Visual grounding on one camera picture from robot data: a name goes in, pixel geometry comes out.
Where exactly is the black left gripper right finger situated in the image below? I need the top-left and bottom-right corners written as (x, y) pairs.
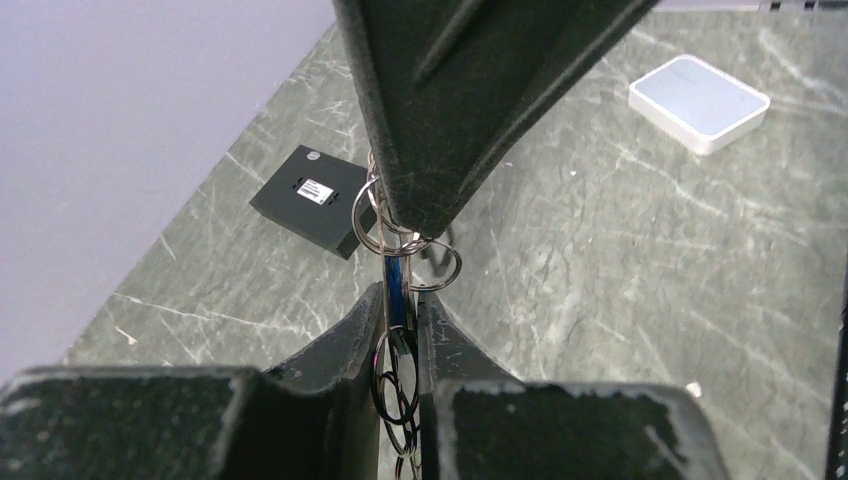
top-left (417, 293), bottom-right (729, 479)

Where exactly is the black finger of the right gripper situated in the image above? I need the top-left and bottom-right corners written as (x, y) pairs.
top-left (334, 0), bottom-right (652, 237)

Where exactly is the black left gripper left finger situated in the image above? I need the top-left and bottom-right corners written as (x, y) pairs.
top-left (1, 285), bottom-right (382, 479)

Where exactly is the steel key holder plate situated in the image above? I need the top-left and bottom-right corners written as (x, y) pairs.
top-left (350, 152), bottom-right (463, 479)

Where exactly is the blue key tag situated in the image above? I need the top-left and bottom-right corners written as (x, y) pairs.
top-left (385, 256), bottom-right (408, 328)

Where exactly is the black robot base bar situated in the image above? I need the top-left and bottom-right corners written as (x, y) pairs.
top-left (824, 279), bottom-right (847, 480)

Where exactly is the black box on table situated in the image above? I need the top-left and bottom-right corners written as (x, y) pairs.
top-left (250, 145), bottom-right (367, 260)

